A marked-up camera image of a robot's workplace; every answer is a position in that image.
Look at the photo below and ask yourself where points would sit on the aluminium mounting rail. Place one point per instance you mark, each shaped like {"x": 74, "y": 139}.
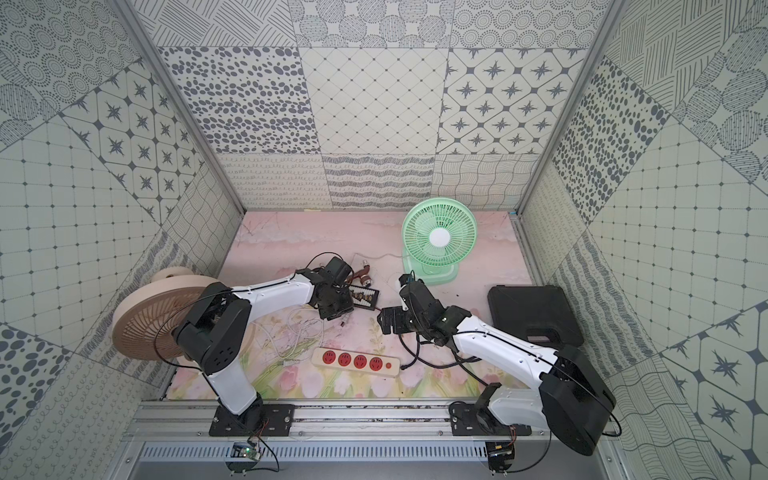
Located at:
{"x": 313, "y": 420}

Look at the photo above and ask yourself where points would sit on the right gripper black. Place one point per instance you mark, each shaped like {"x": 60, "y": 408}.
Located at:
{"x": 397, "y": 313}

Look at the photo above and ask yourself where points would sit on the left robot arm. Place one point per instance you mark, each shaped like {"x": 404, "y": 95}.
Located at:
{"x": 213, "y": 329}

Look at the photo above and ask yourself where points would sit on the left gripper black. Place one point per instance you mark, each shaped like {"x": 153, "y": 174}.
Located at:
{"x": 339, "y": 302}

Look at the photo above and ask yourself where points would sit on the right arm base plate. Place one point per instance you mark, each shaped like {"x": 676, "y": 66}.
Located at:
{"x": 470, "y": 420}

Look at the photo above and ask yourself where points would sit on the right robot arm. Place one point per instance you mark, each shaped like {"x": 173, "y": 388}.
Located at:
{"x": 570, "y": 398}

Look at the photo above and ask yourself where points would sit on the green desk fan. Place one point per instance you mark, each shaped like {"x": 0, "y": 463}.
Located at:
{"x": 437, "y": 234}

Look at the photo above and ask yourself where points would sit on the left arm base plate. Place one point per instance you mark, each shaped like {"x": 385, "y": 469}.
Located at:
{"x": 265, "y": 420}

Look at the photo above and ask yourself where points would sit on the black tool case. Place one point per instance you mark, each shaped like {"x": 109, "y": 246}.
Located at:
{"x": 538, "y": 314}

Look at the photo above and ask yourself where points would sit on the cream power strip red sockets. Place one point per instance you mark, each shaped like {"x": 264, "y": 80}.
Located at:
{"x": 372, "y": 364}

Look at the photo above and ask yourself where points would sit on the dark red clamp tool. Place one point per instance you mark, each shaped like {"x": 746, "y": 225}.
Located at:
{"x": 362, "y": 276}

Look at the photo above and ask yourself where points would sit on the beige desk fan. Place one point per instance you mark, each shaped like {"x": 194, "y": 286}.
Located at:
{"x": 143, "y": 322}

